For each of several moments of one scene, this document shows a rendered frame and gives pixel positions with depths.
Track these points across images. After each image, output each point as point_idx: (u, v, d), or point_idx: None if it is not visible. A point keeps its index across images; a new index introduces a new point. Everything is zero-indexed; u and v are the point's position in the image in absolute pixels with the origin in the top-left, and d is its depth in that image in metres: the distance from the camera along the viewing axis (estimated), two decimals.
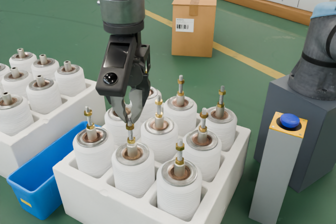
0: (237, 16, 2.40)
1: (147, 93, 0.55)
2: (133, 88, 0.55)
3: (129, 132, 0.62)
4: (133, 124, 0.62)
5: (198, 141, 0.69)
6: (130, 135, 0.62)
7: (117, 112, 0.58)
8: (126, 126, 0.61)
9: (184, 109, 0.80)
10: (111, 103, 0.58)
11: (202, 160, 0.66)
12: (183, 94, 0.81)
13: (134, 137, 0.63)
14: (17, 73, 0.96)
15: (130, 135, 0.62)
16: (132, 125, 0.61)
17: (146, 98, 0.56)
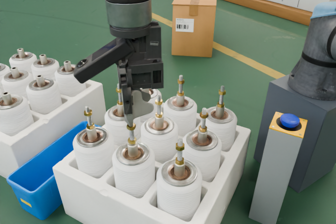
0: (237, 16, 2.40)
1: (123, 102, 0.53)
2: (121, 90, 0.55)
3: (132, 132, 0.62)
4: None
5: (198, 141, 0.69)
6: (133, 135, 0.62)
7: (123, 106, 0.61)
8: (130, 127, 0.61)
9: (184, 109, 0.80)
10: (121, 95, 0.61)
11: (202, 160, 0.66)
12: (183, 94, 0.81)
13: None
14: (17, 73, 0.96)
15: (132, 135, 0.62)
16: (134, 124, 0.61)
17: (123, 106, 0.54)
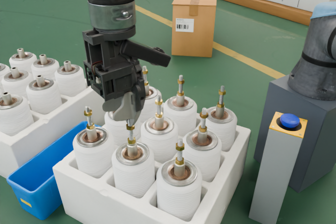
0: (237, 16, 2.40)
1: None
2: None
3: (130, 132, 0.62)
4: None
5: (198, 141, 0.69)
6: (131, 136, 0.62)
7: (139, 113, 0.59)
8: (127, 126, 0.61)
9: (184, 109, 0.80)
10: (142, 107, 0.57)
11: (202, 160, 0.66)
12: (183, 94, 0.81)
13: (134, 137, 0.64)
14: (17, 73, 0.96)
15: (130, 135, 0.62)
16: (133, 125, 0.61)
17: None
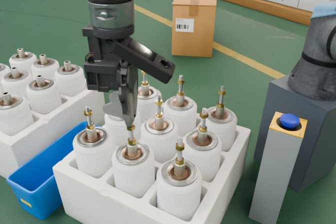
0: (237, 16, 2.40)
1: (137, 80, 0.60)
2: (134, 82, 0.58)
3: (132, 132, 0.62)
4: None
5: (198, 141, 0.69)
6: (133, 135, 0.63)
7: (132, 117, 0.58)
8: (131, 127, 0.61)
9: (184, 109, 0.80)
10: (130, 112, 0.56)
11: (202, 160, 0.66)
12: (183, 94, 0.81)
13: None
14: (17, 73, 0.96)
15: (132, 135, 0.63)
16: (133, 123, 0.62)
17: (138, 85, 0.61)
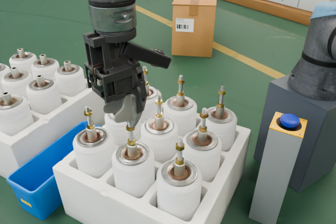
0: (237, 16, 2.40)
1: None
2: None
3: None
4: (130, 129, 0.61)
5: (198, 141, 0.69)
6: (129, 134, 0.63)
7: (140, 114, 0.59)
8: None
9: (184, 109, 0.80)
10: (142, 108, 0.57)
11: (202, 160, 0.66)
12: (183, 94, 0.81)
13: (130, 141, 0.63)
14: (17, 73, 0.96)
15: (130, 134, 0.63)
16: (126, 126, 0.61)
17: None
